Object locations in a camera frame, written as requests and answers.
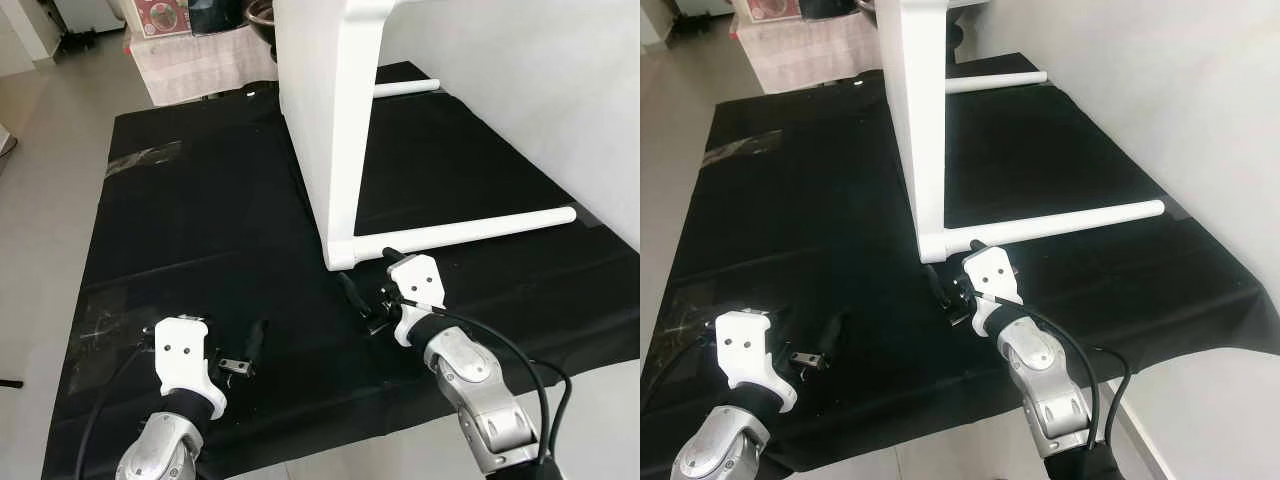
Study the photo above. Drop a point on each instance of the white plastic table leg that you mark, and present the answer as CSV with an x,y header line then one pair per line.
x,y
480,228
1000,82
1070,225
410,87

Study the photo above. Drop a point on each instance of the white plastic children table top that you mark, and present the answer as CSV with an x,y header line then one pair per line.
x,y
925,100
320,100

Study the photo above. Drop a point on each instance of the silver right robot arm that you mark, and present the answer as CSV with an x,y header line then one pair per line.
x,y
1045,390
480,400

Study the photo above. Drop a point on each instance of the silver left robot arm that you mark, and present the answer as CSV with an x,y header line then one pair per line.
x,y
160,450
720,445

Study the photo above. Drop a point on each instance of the black tablecloth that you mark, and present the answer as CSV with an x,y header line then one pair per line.
x,y
800,250
200,260

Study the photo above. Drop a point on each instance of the pink patterned cloth bench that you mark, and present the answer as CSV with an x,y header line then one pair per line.
x,y
200,65
810,55

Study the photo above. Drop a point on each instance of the black bag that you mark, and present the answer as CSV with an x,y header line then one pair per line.
x,y
828,8
215,15

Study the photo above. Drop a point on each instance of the red printed box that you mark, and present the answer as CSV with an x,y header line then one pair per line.
x,y
160,15
772,8

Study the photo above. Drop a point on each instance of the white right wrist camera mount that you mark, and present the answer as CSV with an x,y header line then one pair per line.
x,y
415,278
992,270

